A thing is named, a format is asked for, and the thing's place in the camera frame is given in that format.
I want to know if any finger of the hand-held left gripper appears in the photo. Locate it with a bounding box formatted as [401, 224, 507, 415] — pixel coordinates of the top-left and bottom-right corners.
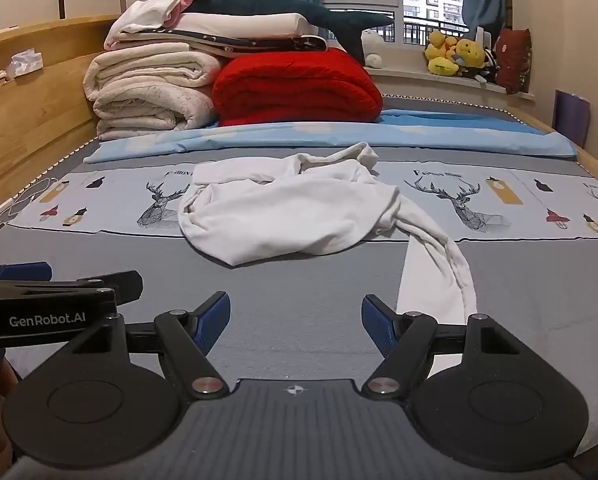
[9, 270, 144, 306]
[0, 261, 53, 284]

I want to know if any white and pink cloth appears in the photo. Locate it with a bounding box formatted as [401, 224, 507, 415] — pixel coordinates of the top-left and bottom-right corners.
[103, 0, 193, 51]

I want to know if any yellow plush toy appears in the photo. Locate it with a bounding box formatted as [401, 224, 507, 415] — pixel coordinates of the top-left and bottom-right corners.
[451, 37, 494, 81]
[424, 30, 460, 77]

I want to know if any cream fleece folded blanket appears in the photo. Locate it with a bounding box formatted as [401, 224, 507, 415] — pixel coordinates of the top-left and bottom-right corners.
[83, 42, 225, 142]

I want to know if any red folded blanket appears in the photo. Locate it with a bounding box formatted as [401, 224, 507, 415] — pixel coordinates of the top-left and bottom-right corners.
[211, 47, 384, 127]

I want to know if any wooden bed frame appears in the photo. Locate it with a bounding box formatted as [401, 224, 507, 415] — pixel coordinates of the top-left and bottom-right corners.
[0, 14, 598, 221]

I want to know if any purple board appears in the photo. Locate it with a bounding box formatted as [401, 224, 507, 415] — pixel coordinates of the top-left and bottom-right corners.
[553, 89, 592, 150]

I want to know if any white folded quilt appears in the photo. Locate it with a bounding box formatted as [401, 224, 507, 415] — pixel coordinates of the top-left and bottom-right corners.
[116, 12, 320, 41]

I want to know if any grey deer-print bed sheet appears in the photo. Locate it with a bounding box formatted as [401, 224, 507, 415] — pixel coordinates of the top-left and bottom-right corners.
[0, 144, 598, 461]

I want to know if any teal shark plush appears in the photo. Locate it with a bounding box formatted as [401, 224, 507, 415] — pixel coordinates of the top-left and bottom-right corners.
[181, 0, 395, 67]

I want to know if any white plush toy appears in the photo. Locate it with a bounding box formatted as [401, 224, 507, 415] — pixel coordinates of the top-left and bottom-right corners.
[361, 30, 386, 69]

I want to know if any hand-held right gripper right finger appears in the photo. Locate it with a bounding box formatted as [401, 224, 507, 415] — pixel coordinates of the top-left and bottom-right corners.
[361, 295, 540, 400]

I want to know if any white cable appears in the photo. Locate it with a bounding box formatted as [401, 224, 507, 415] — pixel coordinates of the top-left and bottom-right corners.
[0, 179, 55, 233]

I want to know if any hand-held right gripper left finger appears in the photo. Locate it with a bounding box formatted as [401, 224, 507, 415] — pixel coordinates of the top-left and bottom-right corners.
[54, 291, 231, 401]

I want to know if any tissue pack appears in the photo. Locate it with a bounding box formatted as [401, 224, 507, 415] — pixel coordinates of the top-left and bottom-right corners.
[6, 48, 45, 81]

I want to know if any white long-sleeved shirt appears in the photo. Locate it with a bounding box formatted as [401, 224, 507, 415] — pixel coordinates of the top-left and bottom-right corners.
[178, 141, 478, 328]

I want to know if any light blue quilt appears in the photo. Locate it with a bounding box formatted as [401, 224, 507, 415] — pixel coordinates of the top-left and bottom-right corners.
[83, 109, 578, 165]

